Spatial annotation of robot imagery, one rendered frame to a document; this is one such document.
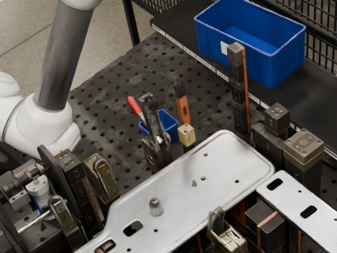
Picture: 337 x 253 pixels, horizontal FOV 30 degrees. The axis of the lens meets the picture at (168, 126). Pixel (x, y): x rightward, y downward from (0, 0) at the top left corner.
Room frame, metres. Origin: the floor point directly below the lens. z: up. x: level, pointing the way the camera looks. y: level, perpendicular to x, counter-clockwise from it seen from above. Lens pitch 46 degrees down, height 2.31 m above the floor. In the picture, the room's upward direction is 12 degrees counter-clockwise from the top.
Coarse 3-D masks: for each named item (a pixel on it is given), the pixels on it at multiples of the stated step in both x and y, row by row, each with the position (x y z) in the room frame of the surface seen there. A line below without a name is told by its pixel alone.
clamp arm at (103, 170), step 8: (96, 160) 1.11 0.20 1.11; (104, 160) 1.11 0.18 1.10; (96, 168) 1.10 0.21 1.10; (104, 168) 1.10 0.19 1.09; (104, 176) 1.09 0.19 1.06; (112, 176) 1.10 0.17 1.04; (104, 184) 1.09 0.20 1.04; (112, 184) 1.09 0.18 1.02; (104, 192) 1.09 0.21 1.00; (112, 192) 1.08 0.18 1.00
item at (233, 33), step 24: (240, 0) 1.61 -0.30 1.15; (216, 24) 1.61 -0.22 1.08; (240, 24) 1.62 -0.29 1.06; (264, 24) 1.54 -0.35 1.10; (288, 24) 1.46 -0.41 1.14; (216, 48) 1.49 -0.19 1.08; (264, 48) 1.50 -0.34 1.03; (288, 48) 1.36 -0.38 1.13; (264, 72) 1.34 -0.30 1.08; (288, 72) 1.36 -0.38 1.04
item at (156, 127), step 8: (144, 96) 1.20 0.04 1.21; (152, 96) 1.19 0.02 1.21; (144, 104) 1.18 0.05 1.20; (152, 104) 1.16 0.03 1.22; (144, 112) 1.18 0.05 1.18; (152, 112) 1.19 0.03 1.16; (152, 120) 1.19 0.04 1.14; (160, 120) 1.18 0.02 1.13; (152, 128) 1.17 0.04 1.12; (160, 128) 1.18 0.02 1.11; (152, 136) 1.17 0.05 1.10; (160, 136) 1.19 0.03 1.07
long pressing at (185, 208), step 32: (192, 160) 1.14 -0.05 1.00; (224, 160) 1.12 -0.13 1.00; (256, 160) 1.09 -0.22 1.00; (128, 192) 1.07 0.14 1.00; (160, 192) 1.05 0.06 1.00; (192, 192) 1.03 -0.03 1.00; (224, 192) 1.01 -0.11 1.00; (128, 224) 0.97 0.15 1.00; (160, 224) 0.95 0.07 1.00; (192, 224) 0.93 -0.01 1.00
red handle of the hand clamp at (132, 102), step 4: (128, 96) 1.28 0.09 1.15; (132, 96) 1.28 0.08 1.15; (128, 100) 1.27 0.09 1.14; (132, 100) 1.27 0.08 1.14; (132, 104) 1.26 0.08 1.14; (136, 104) 1.26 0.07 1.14; (132, 108) 1.26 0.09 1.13; (136, 108) 1.25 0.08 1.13; (140, 108) 1.25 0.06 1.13; (136, 112) 1.24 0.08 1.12; (140, 112) 1.24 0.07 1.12; (140, 116) 1.23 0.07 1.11; (144, 120) 1.22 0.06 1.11; (144, 124) 1.22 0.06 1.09; (156, 136) 1.18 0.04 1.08; (160, 140) 1.17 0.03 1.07
